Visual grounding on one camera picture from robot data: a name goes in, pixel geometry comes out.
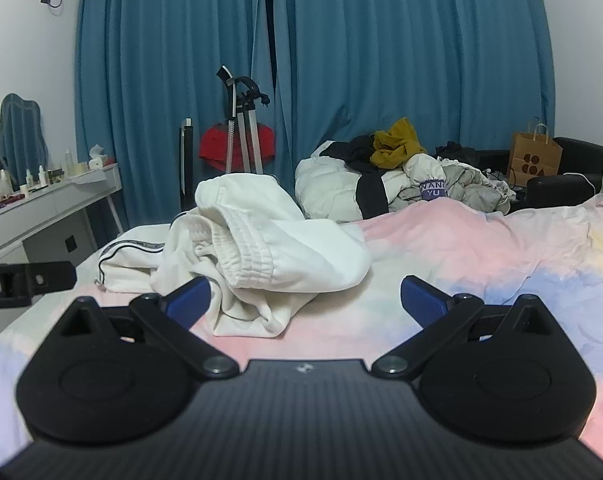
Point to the wavy frame mirror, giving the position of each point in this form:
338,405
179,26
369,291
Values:
21,135

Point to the white dressing table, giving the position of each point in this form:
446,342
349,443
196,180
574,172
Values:
46,210

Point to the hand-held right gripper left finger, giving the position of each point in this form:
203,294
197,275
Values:
189,305

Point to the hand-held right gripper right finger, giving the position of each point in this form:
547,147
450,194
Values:
424,302

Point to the blue curtain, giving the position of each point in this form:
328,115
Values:
406,50
146,85

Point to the black sofa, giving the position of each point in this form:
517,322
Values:
579,155

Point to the garment steamer stand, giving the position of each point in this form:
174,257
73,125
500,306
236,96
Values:
244,125

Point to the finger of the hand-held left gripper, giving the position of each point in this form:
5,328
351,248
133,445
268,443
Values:
51,276

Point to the white pants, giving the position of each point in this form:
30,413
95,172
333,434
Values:
281,245

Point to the pastel tie-dye bed sheet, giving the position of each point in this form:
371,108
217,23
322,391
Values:
481,250

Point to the row of cosmetic bottles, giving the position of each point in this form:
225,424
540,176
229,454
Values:
28,177

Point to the white tissue box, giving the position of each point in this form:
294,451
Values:
100,157

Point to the mustard yellow garment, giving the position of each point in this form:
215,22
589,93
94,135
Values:
396,147

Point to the red cloth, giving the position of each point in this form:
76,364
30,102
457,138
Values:
215,147

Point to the black garment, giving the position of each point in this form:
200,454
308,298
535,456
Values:
371,192

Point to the white puffer jacket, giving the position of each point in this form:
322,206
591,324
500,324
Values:
326,190

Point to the brown paper bag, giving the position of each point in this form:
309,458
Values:
534,162

